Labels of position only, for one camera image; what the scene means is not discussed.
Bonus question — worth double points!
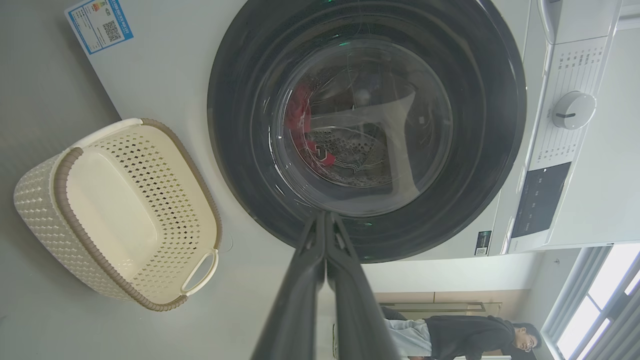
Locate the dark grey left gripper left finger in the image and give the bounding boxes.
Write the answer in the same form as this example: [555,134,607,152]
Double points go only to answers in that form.
[250,211,327,360]

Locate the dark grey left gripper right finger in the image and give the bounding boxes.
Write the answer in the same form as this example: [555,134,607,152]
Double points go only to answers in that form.
[326,211,401,360]

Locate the red basketball jersey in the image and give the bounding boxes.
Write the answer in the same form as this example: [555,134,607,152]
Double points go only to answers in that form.
[302,139,337,169]

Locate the washing machine door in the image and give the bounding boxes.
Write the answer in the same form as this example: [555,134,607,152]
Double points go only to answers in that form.
[206,0,527,264]

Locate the red shorts with white stripes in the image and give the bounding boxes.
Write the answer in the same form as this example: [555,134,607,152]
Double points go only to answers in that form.
[284,82,313,147]

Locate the cream perforated laundry basket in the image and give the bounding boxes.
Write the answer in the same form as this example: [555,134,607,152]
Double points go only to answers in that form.
[13,118,223,312]

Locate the white front-load washing machine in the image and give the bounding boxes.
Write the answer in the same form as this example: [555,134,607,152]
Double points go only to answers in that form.
[65,0,623,262]

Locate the beige wooden cabinet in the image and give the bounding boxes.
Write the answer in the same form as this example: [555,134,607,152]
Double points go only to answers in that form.
[372,289,532,321]

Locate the person in dark top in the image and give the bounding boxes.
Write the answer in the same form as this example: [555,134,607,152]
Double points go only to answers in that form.
[382,305,543,360]

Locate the small black QR sticker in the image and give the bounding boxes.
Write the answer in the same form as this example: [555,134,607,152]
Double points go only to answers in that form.
[474,230,493,257]

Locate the white round control knob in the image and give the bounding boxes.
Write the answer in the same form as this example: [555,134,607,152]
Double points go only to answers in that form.
[551,90,597,131]

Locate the blue energy label sticker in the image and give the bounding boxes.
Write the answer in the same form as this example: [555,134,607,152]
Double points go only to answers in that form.
[65,0,134,55]

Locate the window with grey frame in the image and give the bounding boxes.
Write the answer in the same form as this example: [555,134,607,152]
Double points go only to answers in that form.
[542,243,640,360]

